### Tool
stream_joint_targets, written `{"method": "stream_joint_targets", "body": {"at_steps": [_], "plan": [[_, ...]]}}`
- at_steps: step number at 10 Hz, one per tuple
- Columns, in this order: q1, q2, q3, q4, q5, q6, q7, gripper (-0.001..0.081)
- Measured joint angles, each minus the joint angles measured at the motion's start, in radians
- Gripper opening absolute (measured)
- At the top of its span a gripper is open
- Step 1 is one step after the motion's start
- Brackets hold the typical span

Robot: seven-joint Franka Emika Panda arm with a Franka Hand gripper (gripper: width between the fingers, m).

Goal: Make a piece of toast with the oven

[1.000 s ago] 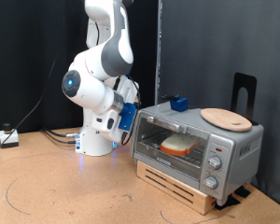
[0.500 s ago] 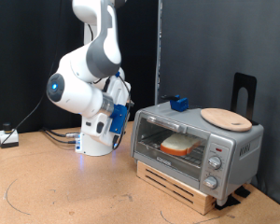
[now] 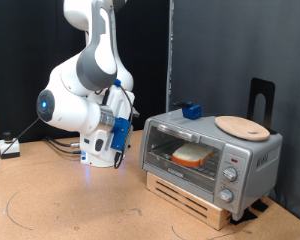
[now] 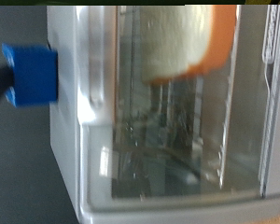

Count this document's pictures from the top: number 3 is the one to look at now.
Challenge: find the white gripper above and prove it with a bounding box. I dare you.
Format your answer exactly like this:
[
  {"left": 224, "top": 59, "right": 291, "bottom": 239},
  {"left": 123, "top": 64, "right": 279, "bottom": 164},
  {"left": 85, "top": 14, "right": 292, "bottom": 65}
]
[{"left": 102, "top": 85, "right": 140, "bottom": 159}]

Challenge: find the black cable with silver connector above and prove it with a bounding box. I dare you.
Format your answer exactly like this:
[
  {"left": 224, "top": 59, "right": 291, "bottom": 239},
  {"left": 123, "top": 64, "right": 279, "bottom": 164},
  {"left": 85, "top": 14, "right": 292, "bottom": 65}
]
[{"left": 44, "top": 137, "right": 82, "bottom": 148}]

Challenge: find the slice of white bread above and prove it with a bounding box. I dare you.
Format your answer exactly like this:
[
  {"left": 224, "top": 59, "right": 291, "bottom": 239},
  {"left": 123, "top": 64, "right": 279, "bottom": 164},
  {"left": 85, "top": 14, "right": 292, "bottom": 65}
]
[{"left": 171, "top": 142, "right": 216, "bottom": 168}]

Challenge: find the emergency stop button box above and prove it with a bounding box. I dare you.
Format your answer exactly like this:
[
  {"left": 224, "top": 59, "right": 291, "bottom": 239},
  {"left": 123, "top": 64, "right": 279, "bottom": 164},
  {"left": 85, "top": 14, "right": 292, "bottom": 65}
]
[{"left": 0, "top": 131, "right": 21, "bottom": 159}]

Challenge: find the wooden block base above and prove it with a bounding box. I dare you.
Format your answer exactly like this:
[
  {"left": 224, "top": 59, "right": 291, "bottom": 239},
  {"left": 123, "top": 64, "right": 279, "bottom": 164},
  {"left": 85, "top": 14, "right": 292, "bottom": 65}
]
[{"left": 145, "top": 171, "right": 233, "bottom": 232}]

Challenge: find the wrist camera on blue mount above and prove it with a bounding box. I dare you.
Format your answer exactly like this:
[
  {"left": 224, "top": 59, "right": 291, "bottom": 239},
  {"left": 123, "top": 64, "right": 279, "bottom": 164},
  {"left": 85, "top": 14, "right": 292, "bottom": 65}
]
[{"left": 110, "top": 117, "right": 131, "bottom": 153}]

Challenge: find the spatula with blue grip block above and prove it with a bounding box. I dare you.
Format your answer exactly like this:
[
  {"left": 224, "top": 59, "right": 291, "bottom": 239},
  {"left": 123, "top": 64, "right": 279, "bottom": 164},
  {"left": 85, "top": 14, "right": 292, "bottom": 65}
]
[{"left": 172, "top": 101, "right": 203, "bottom": 121}]

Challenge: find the black camera cable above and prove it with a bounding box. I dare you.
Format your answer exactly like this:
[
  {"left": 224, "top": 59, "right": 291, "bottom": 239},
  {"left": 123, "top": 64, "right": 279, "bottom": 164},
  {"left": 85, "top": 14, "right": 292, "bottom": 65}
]
[{"left": 0, "top": 83, "right": 140, "bottom": 174}]

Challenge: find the wire oven rack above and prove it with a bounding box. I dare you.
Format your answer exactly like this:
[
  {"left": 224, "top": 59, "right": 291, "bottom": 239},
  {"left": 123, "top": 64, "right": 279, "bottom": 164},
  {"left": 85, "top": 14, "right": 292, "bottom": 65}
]
[{"left": 147, "top": 137, "right": 223, "bottom": 181}]

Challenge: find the grey backdrop curtain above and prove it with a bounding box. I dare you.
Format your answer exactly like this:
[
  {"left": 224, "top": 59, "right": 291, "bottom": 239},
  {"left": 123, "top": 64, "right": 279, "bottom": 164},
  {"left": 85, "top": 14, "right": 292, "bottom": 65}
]
[{"left": 172, "top": 0, "right": 300, "bottom": 226}]

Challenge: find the round wooden cutting board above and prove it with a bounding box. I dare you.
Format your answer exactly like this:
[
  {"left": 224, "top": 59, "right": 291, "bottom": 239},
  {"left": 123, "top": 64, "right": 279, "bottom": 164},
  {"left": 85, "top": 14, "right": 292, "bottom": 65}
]
[{"left": 214, "top": 115, "right": 271, "bottom": 143}]

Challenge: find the black metal bookend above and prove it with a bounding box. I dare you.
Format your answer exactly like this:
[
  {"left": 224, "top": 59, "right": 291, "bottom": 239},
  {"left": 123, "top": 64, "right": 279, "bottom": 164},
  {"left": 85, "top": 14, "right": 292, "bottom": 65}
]
[{"left": 247, "top": 77, "right": 278, "bottom": 135}]

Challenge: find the black backdrop curtain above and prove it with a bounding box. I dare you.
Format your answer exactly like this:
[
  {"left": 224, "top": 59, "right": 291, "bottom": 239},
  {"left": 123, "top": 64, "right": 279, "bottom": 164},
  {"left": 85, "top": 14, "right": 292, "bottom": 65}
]
[{"left": 0, "top": 0, "right": 171, "bottom": 144}]

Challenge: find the silver oven knob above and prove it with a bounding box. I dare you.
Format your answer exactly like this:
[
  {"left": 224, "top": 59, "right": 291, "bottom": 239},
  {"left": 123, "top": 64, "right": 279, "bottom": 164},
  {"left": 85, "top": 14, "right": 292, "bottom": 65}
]
[
  {"left": 217, "top": 188, "right": 235, "bottom": 204},
  {"left": 222, "top": 166, "right": 239, "bottom": 183}
]

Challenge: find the black base cable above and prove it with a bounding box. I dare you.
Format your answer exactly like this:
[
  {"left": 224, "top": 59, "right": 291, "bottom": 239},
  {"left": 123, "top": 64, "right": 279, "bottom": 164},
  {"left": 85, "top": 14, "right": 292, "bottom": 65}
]
[{"left": 47, "top": 139, "right": 83, "bottom": 155}]

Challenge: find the vertical metal pole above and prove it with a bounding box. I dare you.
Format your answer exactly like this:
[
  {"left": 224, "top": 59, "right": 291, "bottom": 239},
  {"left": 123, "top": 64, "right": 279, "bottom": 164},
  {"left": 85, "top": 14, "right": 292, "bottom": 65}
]
[{"left": 165, "top": 0, "right": 175, "bottom": 113}]

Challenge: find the black foam pad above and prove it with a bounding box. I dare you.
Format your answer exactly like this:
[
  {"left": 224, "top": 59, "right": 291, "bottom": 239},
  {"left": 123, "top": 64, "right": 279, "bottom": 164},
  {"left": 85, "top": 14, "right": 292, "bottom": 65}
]
[
  {"left": 251, "top": 198, "right": 270, "bottom": 213},
  {"left": 229, "top": 208, "right": 258, "bottom": 226}
]

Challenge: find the silver toaster oven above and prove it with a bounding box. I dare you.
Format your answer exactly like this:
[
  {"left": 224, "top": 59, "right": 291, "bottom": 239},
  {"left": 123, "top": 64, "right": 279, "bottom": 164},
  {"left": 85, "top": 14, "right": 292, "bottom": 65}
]
[{"left": 138, "top": 108, "right": 284, "bottom": 222}]

